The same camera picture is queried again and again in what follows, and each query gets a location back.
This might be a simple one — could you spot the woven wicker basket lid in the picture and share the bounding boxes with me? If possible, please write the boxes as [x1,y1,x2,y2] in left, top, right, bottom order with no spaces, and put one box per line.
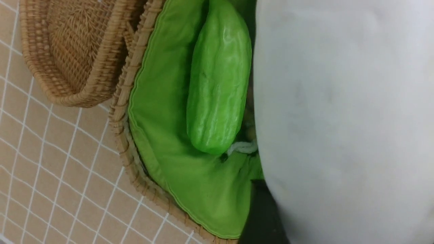
[19,0,146,108]

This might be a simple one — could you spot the green toy cucumber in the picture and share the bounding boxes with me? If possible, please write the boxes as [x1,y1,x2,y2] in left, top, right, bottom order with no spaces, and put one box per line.
[186,0,252,155]

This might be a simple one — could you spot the woven wicker basket green lining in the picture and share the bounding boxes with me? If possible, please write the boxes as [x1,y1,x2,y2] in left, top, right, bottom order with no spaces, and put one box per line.
[110,0,263,244]

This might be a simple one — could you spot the checkered beige tablecloth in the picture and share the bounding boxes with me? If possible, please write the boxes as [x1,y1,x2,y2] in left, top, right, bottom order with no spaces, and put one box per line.
[0,0,206,244]

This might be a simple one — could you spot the white toy radish green leaves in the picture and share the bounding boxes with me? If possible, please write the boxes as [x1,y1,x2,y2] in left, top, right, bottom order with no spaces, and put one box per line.
[254,0,434,244]

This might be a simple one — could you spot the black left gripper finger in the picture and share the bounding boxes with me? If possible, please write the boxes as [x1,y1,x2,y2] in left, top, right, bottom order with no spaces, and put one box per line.
[238,180,290,244]

